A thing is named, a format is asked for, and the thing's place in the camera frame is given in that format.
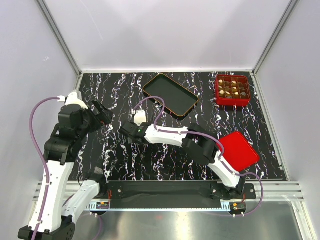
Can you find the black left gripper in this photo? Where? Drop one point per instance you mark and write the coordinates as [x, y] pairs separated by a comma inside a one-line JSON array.
[[104, 117]]

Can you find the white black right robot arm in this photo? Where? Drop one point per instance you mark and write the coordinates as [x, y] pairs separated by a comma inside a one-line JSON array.
[[197, 143]]

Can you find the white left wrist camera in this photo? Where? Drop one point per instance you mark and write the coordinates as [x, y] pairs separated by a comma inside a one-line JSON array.
[[73, 98]]

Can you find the red chocolate box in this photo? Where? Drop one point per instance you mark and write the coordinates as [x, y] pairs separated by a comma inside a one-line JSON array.
[[234, 91]]

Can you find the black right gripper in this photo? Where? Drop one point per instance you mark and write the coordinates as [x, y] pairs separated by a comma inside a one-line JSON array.
[[130, 140]]

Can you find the red box lid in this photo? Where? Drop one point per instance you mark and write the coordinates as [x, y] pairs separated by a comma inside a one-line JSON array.
[[238, 152]]

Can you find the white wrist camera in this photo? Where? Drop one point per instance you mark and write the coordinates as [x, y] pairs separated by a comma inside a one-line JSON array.
[[73, 98], [139, 117]]

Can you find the aluminium frame post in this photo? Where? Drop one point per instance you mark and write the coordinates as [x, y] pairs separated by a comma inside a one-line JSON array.
[[277, 31], [58, 35]]

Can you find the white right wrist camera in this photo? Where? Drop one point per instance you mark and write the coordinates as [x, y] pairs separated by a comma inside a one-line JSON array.
[[139, 117]]

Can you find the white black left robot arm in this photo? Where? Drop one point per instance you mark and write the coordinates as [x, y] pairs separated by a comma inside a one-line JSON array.
[[54, 219]]

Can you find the dark green gold-rimmed tray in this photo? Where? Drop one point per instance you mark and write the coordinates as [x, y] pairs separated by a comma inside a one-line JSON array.
[[178, 100]]

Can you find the aluminium frame post left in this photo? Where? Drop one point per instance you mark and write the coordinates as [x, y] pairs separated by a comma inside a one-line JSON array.
[[58, 35]]

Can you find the aluminium frame post right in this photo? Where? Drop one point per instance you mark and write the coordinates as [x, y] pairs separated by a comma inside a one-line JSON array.
[[277, 31]]

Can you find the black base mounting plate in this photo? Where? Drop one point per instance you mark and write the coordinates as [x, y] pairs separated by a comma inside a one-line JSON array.
[[169, 196]]

